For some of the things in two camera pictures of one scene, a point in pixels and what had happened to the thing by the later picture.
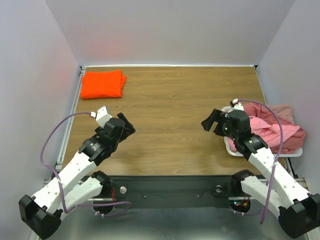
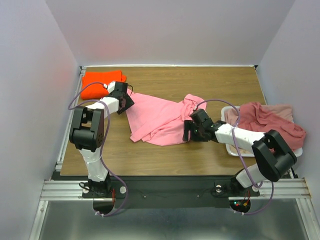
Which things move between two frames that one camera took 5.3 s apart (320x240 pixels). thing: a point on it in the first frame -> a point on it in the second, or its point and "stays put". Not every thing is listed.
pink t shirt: x=262 y=130 -> x=159 y=122
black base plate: x=171 y=192 stays put
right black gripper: x=218 y=122 -> x=188 y=130
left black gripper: x=129 y=129 -> x=129 y=103
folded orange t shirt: x=102 y=84 stays put
